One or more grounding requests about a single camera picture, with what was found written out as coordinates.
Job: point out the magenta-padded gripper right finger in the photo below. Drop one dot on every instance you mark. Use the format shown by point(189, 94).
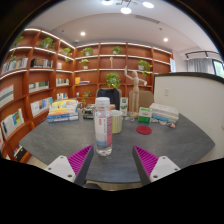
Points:
point(161, 168)

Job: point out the grey curtain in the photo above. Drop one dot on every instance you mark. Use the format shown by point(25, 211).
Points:
point(200, 65)

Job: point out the clear plastic water bottle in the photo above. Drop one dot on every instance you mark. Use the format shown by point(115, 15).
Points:
point(103, 130)

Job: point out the white wall outlet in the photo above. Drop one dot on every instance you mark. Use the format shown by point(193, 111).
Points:
point(167, 92)

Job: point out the green white box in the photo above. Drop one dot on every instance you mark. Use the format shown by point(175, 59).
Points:
point(145, 115)

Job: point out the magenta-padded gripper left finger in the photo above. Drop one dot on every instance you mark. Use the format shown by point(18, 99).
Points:
point(63, 168)

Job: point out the recessed ceiling light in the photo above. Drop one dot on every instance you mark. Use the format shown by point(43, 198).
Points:
point(165, 39)
point(82, 33)

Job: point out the wooden artist mannequin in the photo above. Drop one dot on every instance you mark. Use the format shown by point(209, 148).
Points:
point(135, 90)

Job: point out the wooden shelf unit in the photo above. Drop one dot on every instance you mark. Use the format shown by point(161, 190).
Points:
point(43, 75)

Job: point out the chair with dark jacket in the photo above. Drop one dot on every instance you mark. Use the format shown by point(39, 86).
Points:
point(108, 95)

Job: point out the yellow striped white mug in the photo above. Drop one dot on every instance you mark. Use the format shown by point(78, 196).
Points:
point(117, 122)

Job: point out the flat round red coaster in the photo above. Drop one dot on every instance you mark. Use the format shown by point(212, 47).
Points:
point(144, 130)

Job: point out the window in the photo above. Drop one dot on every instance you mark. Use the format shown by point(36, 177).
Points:
point(219, 68)

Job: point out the ceiling air vent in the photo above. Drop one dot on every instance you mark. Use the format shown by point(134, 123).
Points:
point(146, 19)

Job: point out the ceiling lamp with round bulbs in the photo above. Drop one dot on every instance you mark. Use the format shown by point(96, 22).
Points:
point(126, 10)

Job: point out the upright green white carton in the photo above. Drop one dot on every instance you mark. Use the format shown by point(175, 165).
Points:
point(124, 106)

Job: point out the stack of colourful books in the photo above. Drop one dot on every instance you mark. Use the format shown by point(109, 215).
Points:
point(62, 111)

